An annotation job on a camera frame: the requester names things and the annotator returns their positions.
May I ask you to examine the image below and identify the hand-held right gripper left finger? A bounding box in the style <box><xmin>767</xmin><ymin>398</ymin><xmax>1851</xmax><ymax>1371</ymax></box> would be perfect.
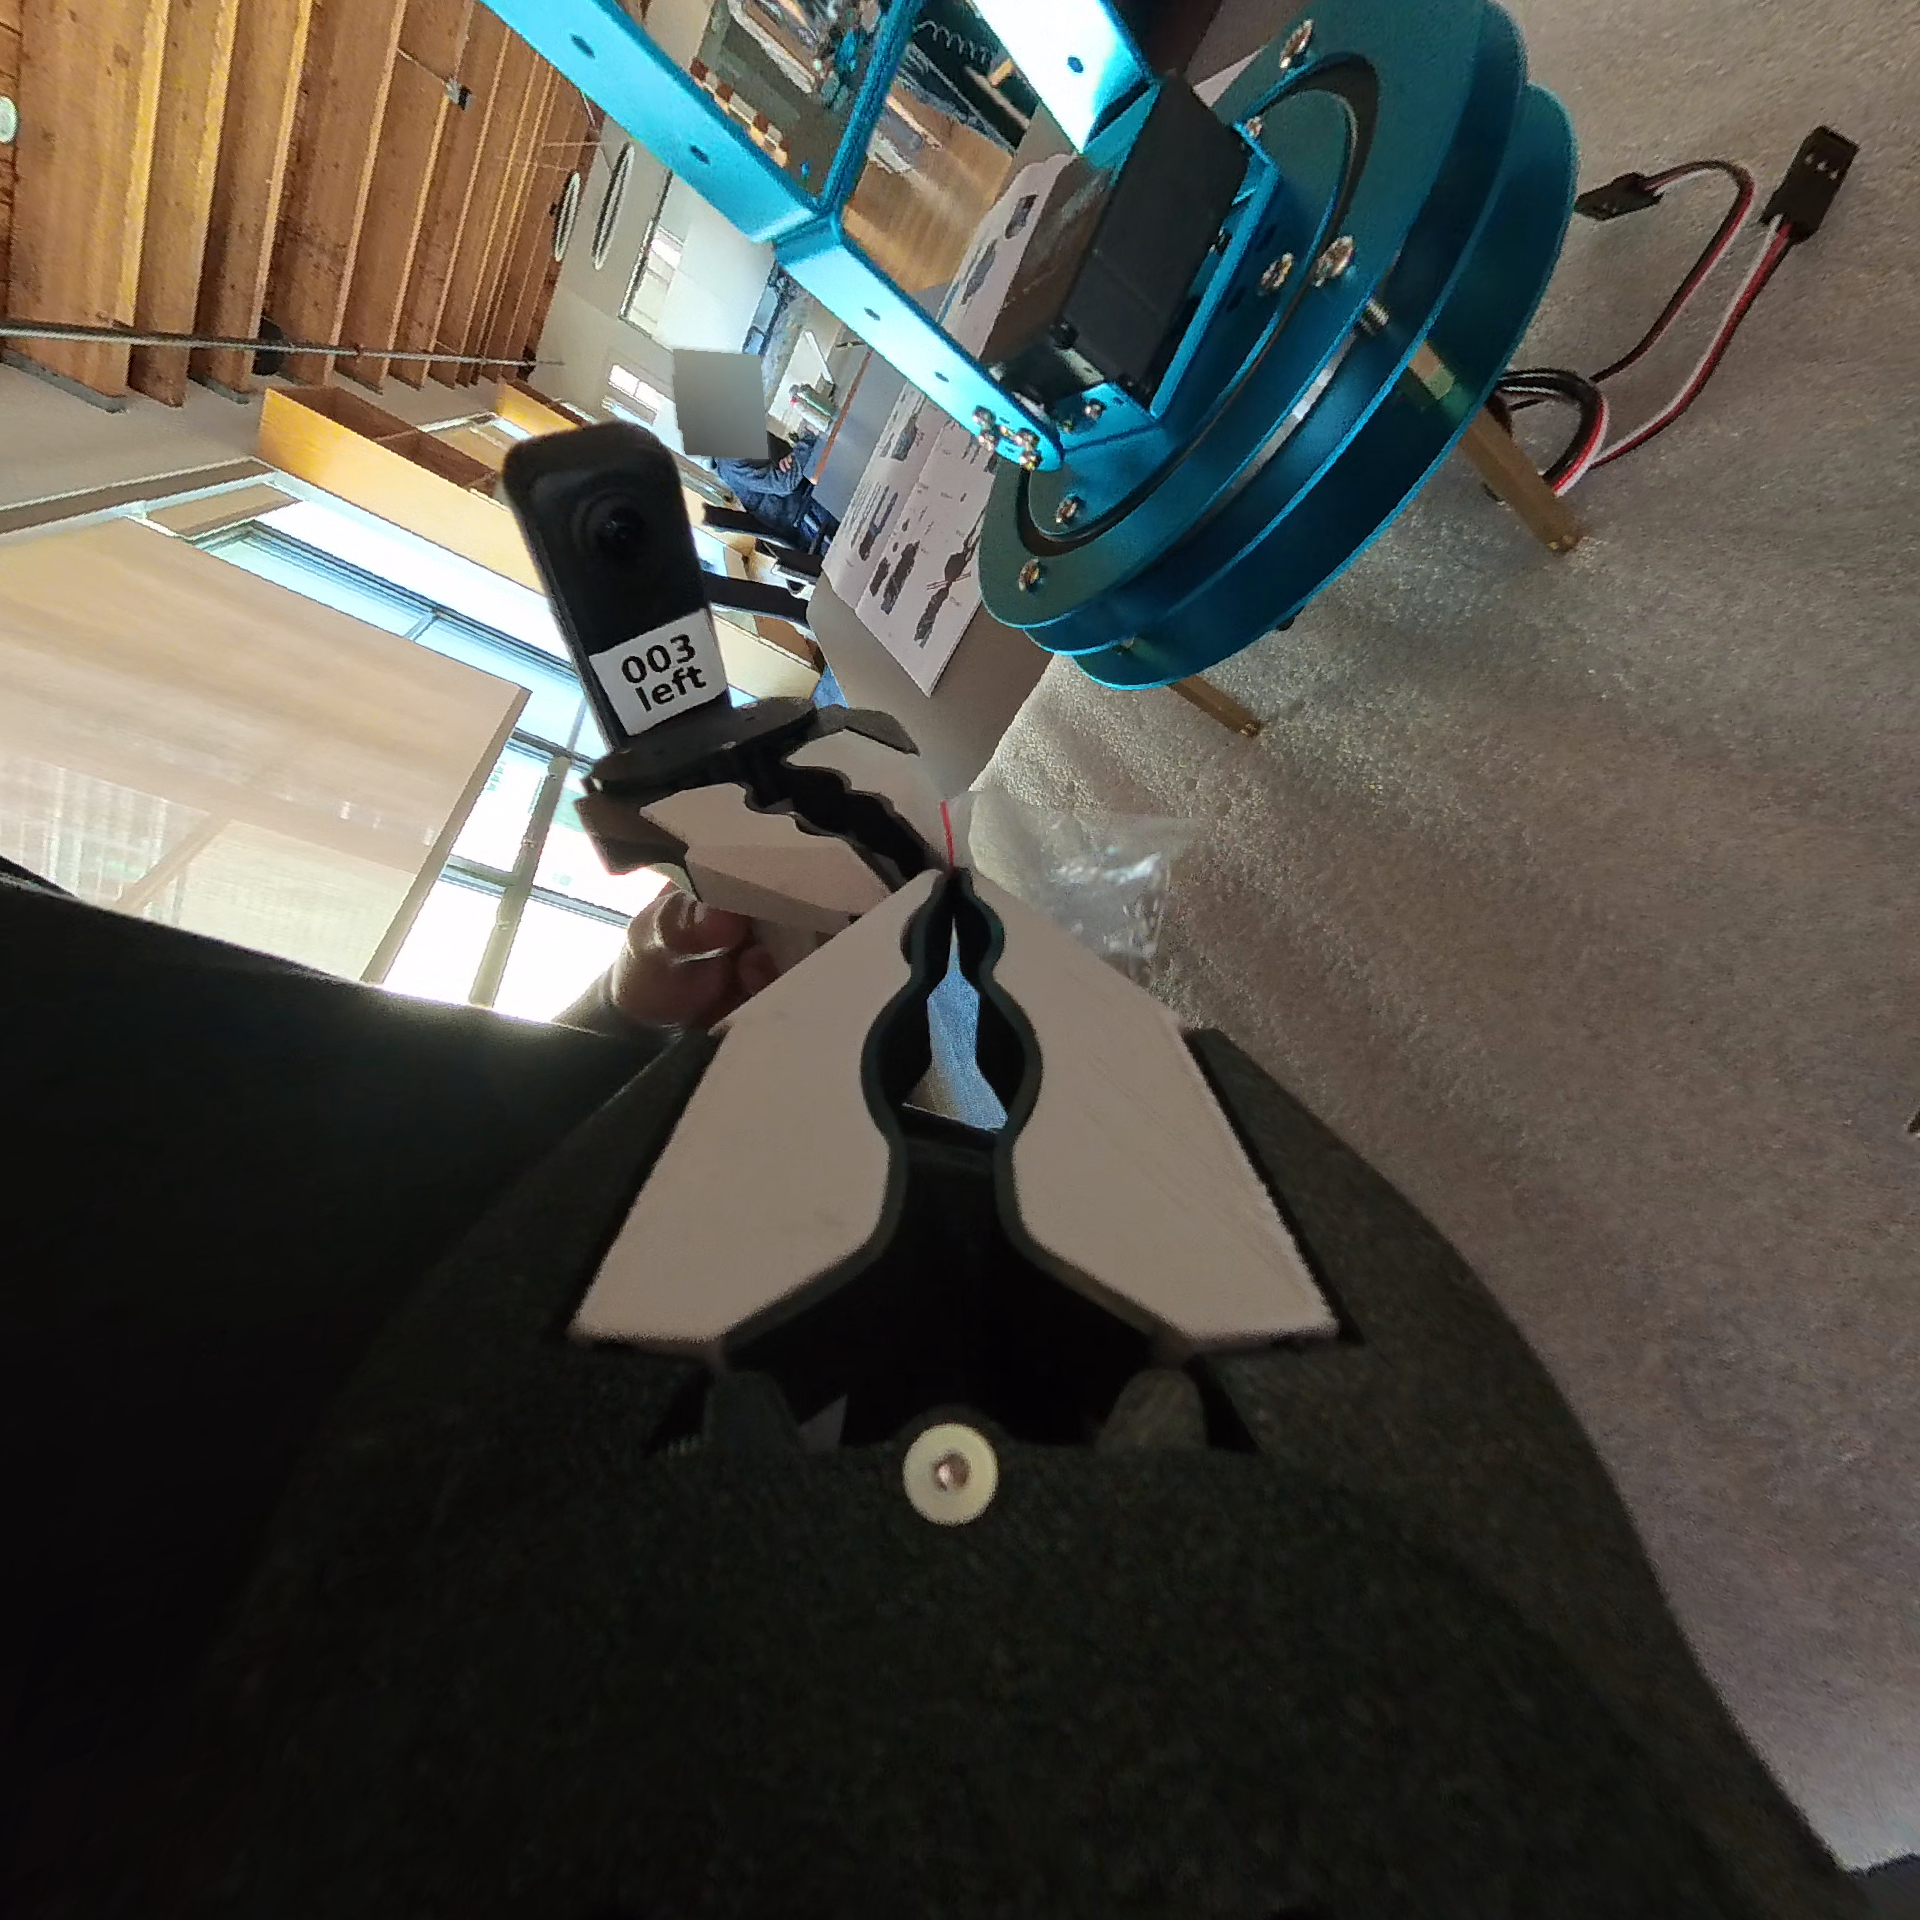
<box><xmin>569</xmin><ymin>874</ymin><xmax>958</xmax><ymax>1363</ymax></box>

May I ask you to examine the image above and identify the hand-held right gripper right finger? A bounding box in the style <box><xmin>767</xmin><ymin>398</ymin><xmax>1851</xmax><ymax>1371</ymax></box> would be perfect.
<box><xmin>958</xmin><ymin>877</ymin><xmax>1343</xmax><ymax>1360</ymax></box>

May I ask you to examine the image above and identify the person's black clothing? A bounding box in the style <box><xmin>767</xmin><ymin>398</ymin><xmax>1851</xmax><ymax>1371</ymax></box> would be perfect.
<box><xmin>0</xmin><ymin>854</ymin><xmax>722</xmax><ymax>1920</ymax></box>

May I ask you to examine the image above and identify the red white black servo cable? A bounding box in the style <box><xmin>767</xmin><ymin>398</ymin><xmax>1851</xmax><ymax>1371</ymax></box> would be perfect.
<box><xmin>1552</xmin><ymin>128</ymin><xmax>1861</xmax><ymax>497</ymax></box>
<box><xmin>1502</xmin><ymin>163</ymin><xmax>1759</xmax><ymax>453</ymax></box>

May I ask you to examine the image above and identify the person's left hand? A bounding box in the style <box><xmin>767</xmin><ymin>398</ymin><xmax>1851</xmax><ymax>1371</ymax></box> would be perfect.
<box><xmin>608</xmin><ymin>889</ymin><xmax>787</xmax><ymax>1037</ymax></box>

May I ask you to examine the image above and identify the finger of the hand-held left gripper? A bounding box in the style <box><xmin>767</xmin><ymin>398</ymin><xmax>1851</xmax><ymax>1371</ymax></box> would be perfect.
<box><xmin>764</xmin><ymin>730</ymin><xmax>965</xmax><ymax>891</ymax></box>
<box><xmin>643</xmin><ymin>784</ymin><xmax>905</xmax><ymax>943</ymax></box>

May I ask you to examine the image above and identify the small clear zip bag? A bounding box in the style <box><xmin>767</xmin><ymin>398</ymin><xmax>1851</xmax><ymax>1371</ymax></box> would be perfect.
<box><xmin>937</xmin><ymin>788</ymin><xmax>1204</xmax><ymax>978</ymax></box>

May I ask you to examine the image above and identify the printed instruction sheet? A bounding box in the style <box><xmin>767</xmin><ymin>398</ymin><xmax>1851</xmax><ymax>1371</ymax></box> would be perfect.
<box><xmin>832</xmin><ymin>157</ymin><xmax>1112</xmax><ymax>699</ymax></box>

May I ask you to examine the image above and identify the white foam mat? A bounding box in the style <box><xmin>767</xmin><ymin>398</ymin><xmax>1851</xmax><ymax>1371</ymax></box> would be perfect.
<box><xmin>960</xmin><ymin>0</ymin><xmax>1920</xmax><ymax>1877</ymax></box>

